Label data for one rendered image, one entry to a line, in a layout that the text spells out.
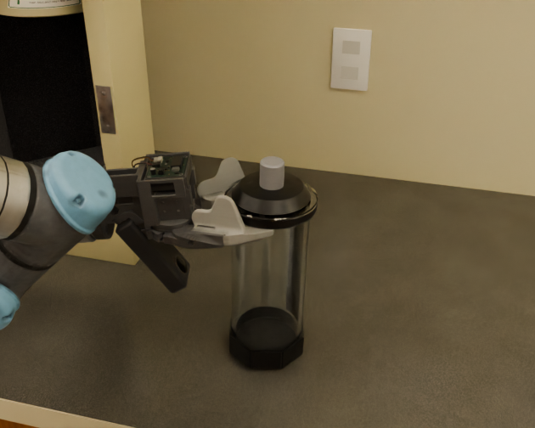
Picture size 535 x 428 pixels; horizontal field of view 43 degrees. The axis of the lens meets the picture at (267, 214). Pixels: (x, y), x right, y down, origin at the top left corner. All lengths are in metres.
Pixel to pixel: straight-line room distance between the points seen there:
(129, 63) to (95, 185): 0.36
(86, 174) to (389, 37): 0.75
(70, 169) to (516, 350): 0.62
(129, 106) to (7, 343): 0.37
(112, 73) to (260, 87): 0.47
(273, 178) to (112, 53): 0.31
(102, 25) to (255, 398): 0.51
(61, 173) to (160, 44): 0.78
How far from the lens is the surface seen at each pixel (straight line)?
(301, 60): 1.31
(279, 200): 0.75
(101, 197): 0.66
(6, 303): 0.73
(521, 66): 1.29
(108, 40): 0.94
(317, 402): 0.85
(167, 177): 0.76
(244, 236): 0.75
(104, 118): 0.98
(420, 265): 1.10
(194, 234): 0.76
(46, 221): 0.65
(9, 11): 1.02
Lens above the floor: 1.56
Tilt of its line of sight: 31 degrees down
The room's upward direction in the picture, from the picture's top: straight up
